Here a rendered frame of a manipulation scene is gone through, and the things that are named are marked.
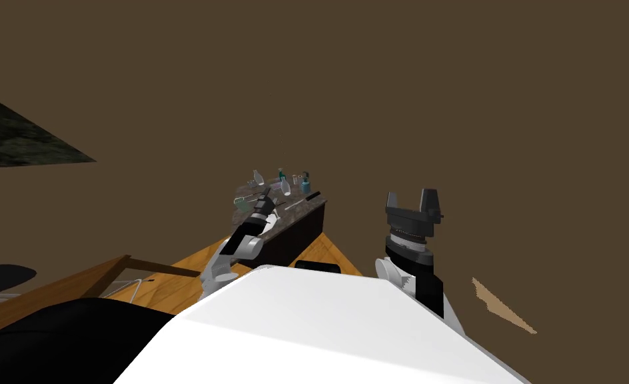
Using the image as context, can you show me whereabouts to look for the black round chair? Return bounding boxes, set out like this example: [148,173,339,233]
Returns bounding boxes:
[0,264,38,303]

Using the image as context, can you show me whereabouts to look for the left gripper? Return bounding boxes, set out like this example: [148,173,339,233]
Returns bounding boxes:
[253,193,279,219]

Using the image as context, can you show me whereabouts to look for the brown wooden table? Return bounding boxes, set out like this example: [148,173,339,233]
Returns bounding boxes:
[0,254,203,345]

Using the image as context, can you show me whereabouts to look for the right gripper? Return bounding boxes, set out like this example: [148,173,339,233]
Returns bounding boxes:
[384,188,444,238]

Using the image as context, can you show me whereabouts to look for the dark table with stone top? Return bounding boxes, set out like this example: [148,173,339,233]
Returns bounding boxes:
[231,180,329,270]

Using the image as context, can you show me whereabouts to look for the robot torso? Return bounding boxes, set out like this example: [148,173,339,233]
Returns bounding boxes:
[113,259,532,384]

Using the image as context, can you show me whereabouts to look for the black handled knife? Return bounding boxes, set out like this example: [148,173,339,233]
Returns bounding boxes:
[285,191,322,211]

